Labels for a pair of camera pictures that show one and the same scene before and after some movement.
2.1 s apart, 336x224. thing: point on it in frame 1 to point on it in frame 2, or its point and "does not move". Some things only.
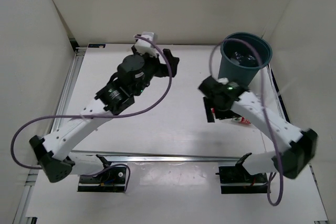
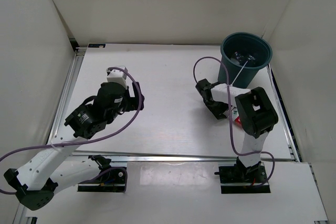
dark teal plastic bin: (239, 63) does not move
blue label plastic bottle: (238, 56) does not move
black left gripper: (155, 60) to (133, 103)
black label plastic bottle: (251, 57) does not move
